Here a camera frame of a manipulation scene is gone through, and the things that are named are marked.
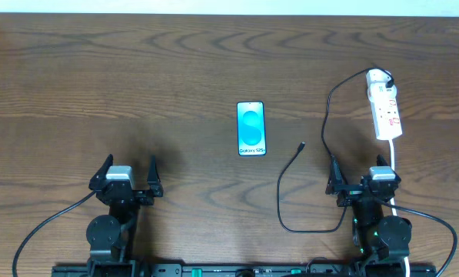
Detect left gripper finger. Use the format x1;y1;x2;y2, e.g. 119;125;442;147
147;155;164;197
88;154;113;192

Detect white power strip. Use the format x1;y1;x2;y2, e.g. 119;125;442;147
366;68;402;141

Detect black USB charging cable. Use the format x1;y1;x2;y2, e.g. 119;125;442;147
276;66;395;235

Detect blue screen smartphone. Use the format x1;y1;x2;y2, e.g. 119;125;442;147
237;102;267;156

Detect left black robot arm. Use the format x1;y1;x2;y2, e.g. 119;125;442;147
86;155;164;276

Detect white USB charger plug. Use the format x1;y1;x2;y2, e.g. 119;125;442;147
368;82;397;103

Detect right black camera cable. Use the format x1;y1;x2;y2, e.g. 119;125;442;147
369;188;458;277

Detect black camera cable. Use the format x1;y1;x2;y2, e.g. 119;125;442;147
12;190;98;277
369;188;458;277

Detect left black camera cable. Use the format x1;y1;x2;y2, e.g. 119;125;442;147
12;190;98;277

